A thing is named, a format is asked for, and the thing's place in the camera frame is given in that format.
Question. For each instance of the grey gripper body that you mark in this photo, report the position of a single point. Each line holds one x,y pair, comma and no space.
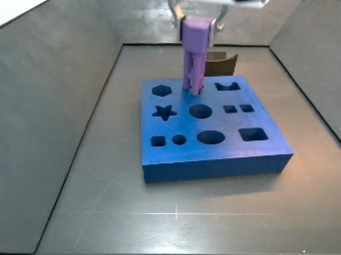
255,4

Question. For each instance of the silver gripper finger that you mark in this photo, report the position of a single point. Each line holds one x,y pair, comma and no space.
178,16
215,24

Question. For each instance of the dark olive curved block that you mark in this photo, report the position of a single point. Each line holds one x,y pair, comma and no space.
218,64

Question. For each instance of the purple three prong object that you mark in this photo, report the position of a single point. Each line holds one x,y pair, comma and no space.
195,29

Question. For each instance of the blue shape sorter board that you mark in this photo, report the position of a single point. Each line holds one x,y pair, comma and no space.
211,135

